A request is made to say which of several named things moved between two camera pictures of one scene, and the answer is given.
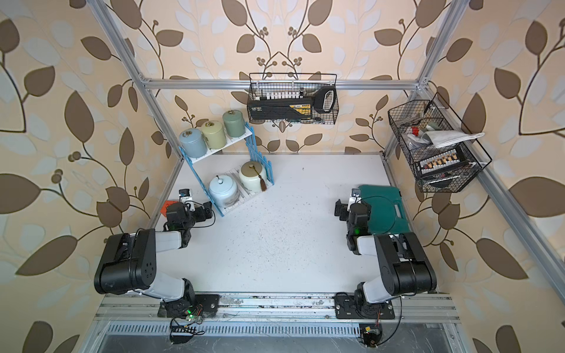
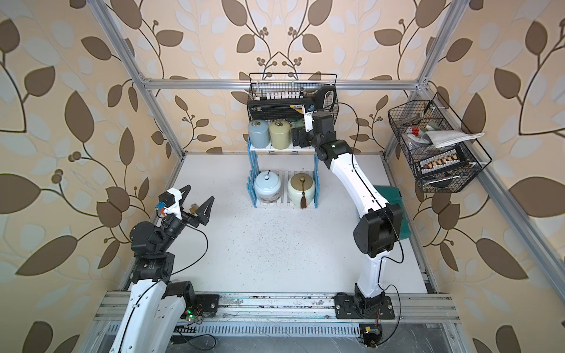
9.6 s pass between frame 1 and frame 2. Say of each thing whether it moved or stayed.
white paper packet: stayed
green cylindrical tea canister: moved
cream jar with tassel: moved
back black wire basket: stayed
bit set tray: stayed
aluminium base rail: stayed
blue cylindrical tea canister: moved
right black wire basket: stayed
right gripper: moved
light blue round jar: moved
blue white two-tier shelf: moved
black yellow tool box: stayed
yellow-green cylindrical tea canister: moved
